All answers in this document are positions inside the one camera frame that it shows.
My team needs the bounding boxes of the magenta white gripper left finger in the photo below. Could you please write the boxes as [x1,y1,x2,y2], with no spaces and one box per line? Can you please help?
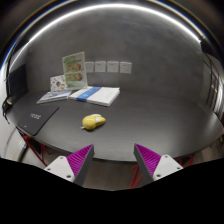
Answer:
[45,144,95,186]

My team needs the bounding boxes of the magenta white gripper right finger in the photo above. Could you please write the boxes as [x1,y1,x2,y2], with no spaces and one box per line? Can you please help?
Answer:
[133,144,182,185]

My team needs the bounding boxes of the thin glossy magazine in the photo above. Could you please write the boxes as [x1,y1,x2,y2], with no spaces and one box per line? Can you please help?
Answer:
[37,90,71,104]

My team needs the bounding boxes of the white book with blue band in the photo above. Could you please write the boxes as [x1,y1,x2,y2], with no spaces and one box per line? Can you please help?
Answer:
[69,87,120,106]

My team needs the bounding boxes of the small colourful picture card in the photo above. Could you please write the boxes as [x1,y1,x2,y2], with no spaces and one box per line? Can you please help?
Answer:
[50,75,67,91]

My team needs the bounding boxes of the green upright menu card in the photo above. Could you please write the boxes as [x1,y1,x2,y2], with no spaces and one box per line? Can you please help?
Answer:
[62,52,88,90]

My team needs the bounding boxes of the red metal table frame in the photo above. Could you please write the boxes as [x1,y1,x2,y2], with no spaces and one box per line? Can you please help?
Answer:
[22,134,49,166]

